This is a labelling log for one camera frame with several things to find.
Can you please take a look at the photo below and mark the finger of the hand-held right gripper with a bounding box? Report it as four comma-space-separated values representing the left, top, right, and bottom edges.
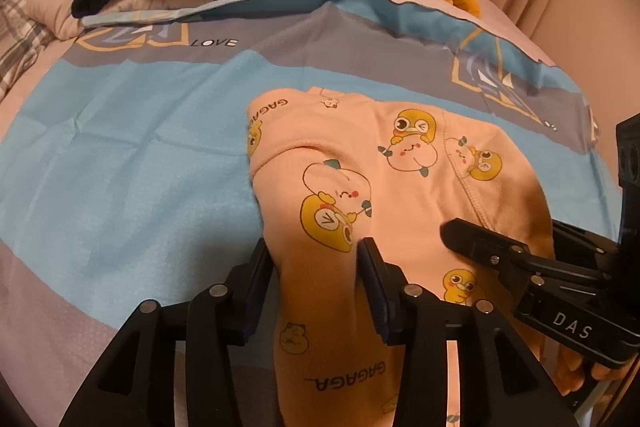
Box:
439, 217, 613, 295
551, 219, 623, 260

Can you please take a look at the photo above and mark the person's right hand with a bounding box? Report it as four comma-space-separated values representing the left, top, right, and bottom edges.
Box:
555, 342, 628, 398

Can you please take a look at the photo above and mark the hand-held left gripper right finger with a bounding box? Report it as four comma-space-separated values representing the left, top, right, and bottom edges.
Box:
360, 237, 576, 427

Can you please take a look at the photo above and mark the plaid cloth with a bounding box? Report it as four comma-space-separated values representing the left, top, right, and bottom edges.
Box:
0, 0, 57, 96

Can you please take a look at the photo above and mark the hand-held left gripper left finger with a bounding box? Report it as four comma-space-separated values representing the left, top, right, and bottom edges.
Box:
59, 239, 274, 427

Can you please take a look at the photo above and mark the blue grey printed bedsheet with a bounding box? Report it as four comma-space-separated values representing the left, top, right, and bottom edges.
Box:
0, 0, 621, 427

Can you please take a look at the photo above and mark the pink cartoon print pajama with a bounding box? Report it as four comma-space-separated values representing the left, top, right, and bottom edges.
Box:
245, 86, 593, 427

